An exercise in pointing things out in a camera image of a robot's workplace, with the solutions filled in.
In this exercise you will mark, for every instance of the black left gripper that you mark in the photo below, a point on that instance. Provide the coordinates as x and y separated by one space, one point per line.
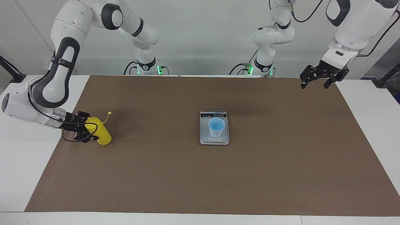
328 69

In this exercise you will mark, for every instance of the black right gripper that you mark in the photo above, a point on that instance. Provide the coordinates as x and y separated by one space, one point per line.
73 121

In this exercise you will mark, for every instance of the yellow squeeze bottle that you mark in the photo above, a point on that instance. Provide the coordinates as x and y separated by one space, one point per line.
103 134

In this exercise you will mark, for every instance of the light blue plastic cup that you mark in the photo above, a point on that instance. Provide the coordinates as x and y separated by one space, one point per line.
216 129

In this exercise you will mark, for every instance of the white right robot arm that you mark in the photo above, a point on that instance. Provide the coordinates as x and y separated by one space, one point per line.
72 25

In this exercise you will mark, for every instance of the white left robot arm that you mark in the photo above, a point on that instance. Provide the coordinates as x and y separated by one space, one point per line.
353 25

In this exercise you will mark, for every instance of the silver digital kitchen scale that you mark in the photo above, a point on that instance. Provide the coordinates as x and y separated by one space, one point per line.
204 137

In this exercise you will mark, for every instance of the brown table mat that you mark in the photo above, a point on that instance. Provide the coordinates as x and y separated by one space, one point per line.
200 181

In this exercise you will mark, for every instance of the black camera stand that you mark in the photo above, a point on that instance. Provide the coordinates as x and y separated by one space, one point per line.
17 77
382 82

